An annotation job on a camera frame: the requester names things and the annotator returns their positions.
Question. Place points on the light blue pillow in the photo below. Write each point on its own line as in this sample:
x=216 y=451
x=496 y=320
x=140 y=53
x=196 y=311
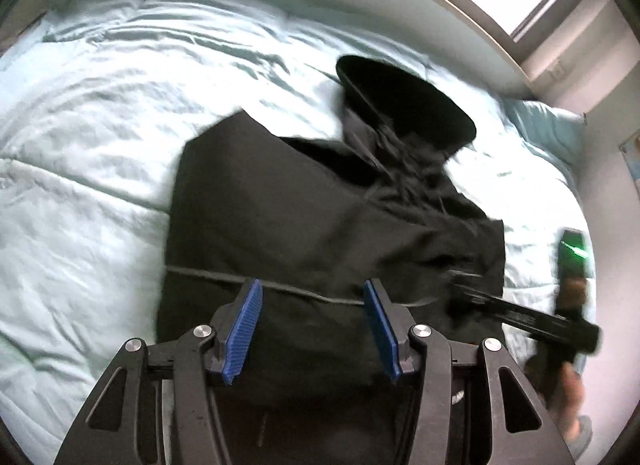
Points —
x=545 y=127

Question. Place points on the wooden bed headboard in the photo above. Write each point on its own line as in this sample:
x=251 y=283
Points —
x=465 y=20

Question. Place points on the white wall socket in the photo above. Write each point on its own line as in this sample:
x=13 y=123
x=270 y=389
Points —
x=557 y=70

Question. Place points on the wall poster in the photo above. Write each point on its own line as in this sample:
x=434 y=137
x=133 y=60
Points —
x=632 y=155

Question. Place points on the black hooded jacket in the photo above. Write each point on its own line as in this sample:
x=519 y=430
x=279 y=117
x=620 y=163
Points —
x=300 y=215

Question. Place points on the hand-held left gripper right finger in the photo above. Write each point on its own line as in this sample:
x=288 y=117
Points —
x=384 y=331

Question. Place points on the light blue bed blanket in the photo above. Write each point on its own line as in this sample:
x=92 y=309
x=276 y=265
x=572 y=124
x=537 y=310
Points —
x=100 y=145

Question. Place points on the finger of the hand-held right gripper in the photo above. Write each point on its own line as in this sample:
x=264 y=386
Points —
x=505 y=309

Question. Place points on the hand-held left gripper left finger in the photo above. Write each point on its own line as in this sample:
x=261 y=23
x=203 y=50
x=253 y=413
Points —
x=242 y=330

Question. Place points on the person's right hand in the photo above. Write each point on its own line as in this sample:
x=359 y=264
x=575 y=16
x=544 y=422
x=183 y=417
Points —
x=571 y=395

